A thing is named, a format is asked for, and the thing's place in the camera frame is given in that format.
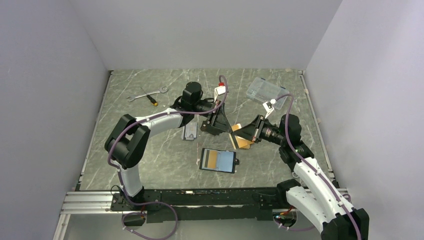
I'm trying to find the aluminium frame rail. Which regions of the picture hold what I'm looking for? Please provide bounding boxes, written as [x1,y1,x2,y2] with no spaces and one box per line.
[60,191,113,215]

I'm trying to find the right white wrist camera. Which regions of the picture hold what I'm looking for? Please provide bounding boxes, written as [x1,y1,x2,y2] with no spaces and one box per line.
[262,98,277,119]

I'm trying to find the purple cable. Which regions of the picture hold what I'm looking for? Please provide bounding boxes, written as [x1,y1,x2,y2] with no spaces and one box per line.
[273,93,364,240]
[107,74,229,240]

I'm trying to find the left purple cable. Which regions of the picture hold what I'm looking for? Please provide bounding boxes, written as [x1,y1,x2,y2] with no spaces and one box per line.
[107,74,229,240]

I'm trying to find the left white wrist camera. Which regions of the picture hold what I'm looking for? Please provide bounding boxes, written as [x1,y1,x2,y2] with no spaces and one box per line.
[214,82,227,101]

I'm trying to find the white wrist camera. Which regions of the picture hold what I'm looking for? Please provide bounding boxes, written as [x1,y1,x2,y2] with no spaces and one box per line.
[214,82,227,101]
[262,98,277,119]

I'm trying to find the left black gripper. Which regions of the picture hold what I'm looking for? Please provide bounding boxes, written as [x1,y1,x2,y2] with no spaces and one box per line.
[192,100,233,134]

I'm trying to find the gold card in holder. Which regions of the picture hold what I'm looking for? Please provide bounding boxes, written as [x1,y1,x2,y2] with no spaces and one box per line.
[202,149,218,169]

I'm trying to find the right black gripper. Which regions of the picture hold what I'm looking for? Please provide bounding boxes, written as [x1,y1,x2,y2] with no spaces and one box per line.
[233,114,287,146]

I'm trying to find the clear plastic organizer box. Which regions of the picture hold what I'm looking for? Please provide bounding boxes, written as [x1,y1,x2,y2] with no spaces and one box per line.
[246,77,290,103]

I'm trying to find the silver open-end wrench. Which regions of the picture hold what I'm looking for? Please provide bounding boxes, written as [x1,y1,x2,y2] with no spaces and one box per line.
[127,86,169,102]

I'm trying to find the black yellow screwdriver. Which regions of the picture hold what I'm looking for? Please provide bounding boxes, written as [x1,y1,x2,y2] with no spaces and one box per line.
[141,87,158,107]

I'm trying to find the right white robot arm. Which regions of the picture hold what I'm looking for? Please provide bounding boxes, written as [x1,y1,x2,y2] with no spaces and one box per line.
[232,114,370,240]

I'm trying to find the black leather card holder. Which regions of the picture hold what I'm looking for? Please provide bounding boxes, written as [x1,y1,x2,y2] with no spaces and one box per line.
[198,148,240,174]

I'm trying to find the tan wooden block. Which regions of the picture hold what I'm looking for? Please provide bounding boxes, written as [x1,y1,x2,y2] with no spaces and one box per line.
[236,136,254,149]

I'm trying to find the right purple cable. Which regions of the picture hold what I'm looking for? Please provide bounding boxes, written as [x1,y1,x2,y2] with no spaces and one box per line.
[273,93,364,240]

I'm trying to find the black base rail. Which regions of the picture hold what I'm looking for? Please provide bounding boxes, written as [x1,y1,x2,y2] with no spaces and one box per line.
[110,187,294,223]

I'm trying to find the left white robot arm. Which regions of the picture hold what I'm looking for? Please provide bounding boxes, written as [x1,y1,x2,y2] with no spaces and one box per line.
[104,81,232,210]

